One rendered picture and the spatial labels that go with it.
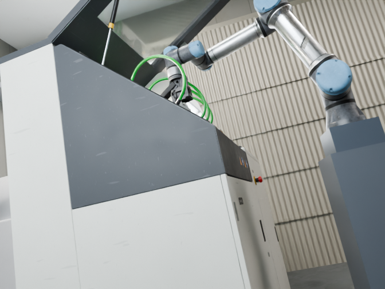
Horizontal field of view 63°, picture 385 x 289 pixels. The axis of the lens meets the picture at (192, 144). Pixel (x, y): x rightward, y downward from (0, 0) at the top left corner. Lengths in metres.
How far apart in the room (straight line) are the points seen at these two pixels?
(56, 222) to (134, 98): 0.54
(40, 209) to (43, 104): 0.41
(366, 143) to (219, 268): 0.70
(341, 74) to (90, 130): 0.92
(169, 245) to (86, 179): 0.39
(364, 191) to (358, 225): 0.12
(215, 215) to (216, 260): 0.13
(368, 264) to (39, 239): 1.16
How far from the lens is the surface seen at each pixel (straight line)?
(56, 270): 1.30
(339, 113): 1.35
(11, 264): 2.91
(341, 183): 1.25
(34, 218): 1.35
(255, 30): 1.55
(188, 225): 1.03
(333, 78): 1.25
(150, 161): 1.08
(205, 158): 1.02
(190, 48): 1.49
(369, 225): 1.27
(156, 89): 1.94
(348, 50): 3.70
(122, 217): 1.13
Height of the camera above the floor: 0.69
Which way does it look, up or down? 12 degrees up
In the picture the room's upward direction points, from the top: 12 degrees counter-clockwise
